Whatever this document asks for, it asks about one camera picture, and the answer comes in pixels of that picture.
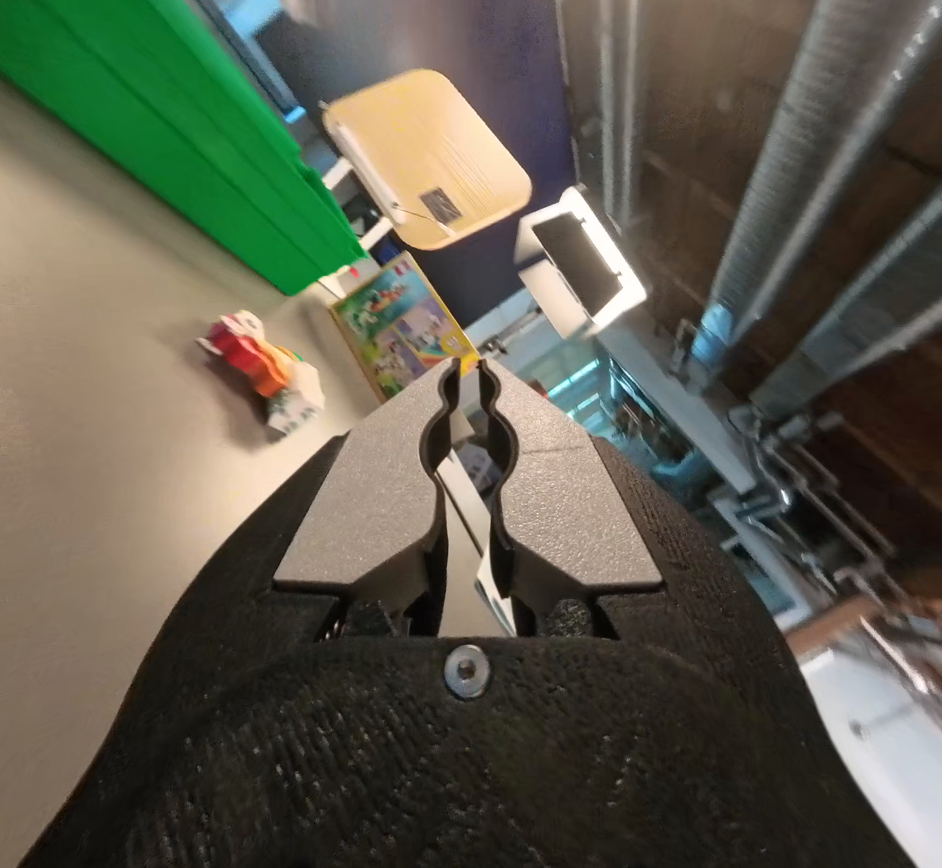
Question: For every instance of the white table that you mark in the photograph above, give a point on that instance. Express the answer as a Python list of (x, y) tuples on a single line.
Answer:
[(883, 750)]

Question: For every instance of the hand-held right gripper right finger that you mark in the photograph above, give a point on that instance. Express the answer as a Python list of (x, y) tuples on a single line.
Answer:
[(574, 515)]

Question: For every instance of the lego unicorn model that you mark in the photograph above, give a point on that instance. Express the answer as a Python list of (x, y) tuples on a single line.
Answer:
[(265, 364)]

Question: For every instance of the beige wooden chair seat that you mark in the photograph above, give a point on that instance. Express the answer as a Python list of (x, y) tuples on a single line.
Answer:
[(434, 147)]

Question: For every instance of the colourful lego box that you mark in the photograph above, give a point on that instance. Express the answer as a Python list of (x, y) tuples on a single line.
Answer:
[(401, 327)]

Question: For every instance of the white monitor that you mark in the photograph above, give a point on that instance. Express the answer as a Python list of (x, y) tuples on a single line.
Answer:
[(581, 264)]

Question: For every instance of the stack of green bins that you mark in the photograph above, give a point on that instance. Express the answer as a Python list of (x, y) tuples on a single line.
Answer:
[(169, 95)]

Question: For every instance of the silver ventilation duct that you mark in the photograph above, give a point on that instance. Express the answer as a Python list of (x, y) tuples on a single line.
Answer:
[(817, 132), (861, 323)]

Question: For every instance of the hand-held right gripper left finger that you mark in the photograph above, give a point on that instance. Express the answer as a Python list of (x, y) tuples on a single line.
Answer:
[(368, 507)]

